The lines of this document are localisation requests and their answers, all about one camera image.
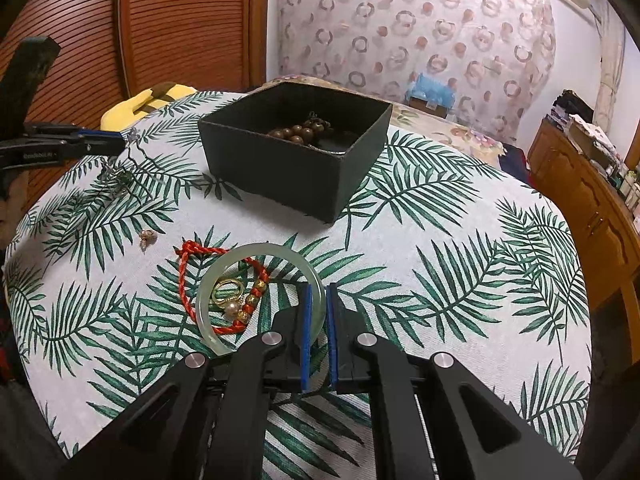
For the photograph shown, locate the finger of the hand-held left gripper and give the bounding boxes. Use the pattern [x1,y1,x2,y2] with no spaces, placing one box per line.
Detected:
[65,137,126,157]
[25,124,122,141]

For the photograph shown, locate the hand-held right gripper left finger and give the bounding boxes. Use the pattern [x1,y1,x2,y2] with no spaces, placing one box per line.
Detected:
[65,284,314,480]

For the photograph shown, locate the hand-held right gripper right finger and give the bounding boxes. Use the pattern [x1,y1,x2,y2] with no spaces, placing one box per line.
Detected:
[325,284,584,480]

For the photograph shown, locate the thin silver chain necklace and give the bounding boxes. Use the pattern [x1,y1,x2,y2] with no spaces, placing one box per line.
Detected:
[99,129,153,198]

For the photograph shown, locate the pale green jade bangle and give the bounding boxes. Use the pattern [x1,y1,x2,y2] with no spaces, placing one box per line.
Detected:
[195,243,326,357]

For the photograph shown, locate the black cardboard box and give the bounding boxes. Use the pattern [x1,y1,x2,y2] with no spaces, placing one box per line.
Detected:
[198,81,394,225]

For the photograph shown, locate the brown wooden bead bracelet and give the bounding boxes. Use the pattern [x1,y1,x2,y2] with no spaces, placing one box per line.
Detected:
[266,111,337,150]

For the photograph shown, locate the yellow plush toy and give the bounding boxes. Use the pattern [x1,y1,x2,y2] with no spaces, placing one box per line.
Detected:
[99,82,199,134]

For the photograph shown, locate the brown slatted wooden wardrobe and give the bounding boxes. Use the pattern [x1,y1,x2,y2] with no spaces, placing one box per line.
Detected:
[0,0,272,203]

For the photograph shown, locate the small wooden box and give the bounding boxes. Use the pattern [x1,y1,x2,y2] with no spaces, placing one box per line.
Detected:
[410,96,449,117]

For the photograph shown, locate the dark blue blanket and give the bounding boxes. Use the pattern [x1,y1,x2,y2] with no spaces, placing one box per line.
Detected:
[499,142,532,184]

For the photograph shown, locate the blue bag on box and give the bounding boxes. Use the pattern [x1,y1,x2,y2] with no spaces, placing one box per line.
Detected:
[404,72,454,106]

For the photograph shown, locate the wooden sideboard cabinet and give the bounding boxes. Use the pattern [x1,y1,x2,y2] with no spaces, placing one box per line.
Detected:
[527,119,640,343]

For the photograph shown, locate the box with floral cloth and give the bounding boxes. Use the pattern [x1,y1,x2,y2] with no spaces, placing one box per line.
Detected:
[566,114,622,162]

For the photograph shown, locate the stack of folded clothes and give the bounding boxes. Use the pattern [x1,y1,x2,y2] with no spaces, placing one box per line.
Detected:
[546,89,597,127]

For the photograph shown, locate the group of cosmetic bottles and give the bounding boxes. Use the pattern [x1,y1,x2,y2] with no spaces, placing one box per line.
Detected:
[606,166,640,207]

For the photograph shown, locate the cream lace curtain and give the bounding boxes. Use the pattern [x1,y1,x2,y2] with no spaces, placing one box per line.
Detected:
[596,0,632,107]

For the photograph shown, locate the gold ring with pearl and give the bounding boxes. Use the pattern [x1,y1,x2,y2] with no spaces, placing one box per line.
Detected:
[210,278,247,322]

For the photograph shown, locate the red cord bracelet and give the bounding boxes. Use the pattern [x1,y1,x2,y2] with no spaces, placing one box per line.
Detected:
[174,240,272,337]

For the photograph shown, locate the ring pattern curtain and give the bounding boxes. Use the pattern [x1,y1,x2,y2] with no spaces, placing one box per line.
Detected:
[276,0,557,128]

